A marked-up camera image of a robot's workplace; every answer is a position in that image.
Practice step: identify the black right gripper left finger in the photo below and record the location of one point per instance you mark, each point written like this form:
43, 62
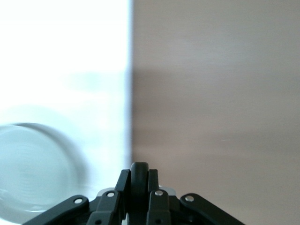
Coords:
105, 206

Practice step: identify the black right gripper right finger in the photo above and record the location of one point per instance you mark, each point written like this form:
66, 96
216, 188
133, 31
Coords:
161, 206

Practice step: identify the white tablecloth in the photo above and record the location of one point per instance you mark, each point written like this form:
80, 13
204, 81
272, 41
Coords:
70, 58

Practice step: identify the gray plate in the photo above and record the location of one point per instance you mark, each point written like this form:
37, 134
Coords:
35, 164

